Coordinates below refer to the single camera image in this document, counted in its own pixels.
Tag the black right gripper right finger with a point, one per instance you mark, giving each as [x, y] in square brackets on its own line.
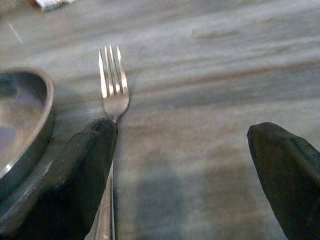
[287, 175]

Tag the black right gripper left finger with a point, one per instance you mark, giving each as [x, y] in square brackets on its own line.
[75, 175]

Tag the silver metal fork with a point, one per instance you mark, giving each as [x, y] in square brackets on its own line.
[115, 100]

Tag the round steel plate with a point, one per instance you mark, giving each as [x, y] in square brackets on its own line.
[25, 120]

